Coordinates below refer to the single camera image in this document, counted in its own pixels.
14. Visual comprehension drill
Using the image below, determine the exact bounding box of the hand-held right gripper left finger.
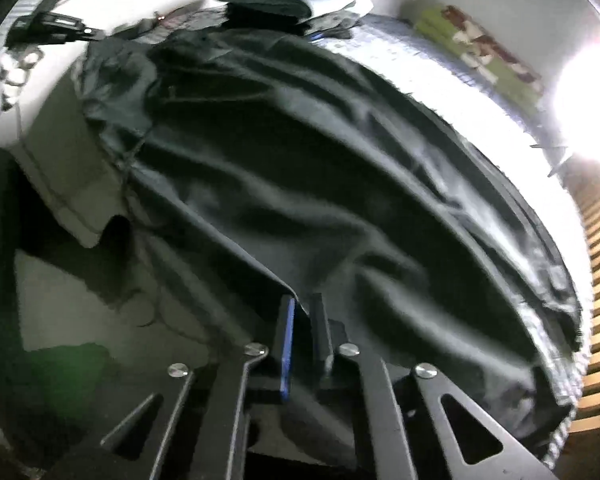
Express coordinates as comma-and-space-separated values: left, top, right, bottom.
45, 296, 297, 480

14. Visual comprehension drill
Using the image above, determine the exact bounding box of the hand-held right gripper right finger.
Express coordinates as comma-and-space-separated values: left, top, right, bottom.
311, 292, 561, 480

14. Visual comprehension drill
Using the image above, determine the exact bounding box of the black garment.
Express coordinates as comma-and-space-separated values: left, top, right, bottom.
77, 27, 583, 466

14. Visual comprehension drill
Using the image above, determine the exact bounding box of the dark folded garment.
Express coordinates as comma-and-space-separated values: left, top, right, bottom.
224, 4, 308, 37

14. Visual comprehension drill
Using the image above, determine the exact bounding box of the brown floral folded blanket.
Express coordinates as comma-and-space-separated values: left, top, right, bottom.
442, 5, 545, 97

